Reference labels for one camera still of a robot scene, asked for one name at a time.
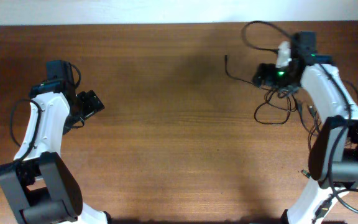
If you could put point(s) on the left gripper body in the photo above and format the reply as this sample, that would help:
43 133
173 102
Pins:
87 107

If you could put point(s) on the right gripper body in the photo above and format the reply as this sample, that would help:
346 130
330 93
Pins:
279 78

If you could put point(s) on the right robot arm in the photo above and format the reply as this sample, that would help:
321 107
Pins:
333 159

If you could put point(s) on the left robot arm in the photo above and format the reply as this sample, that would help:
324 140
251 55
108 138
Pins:
37 184

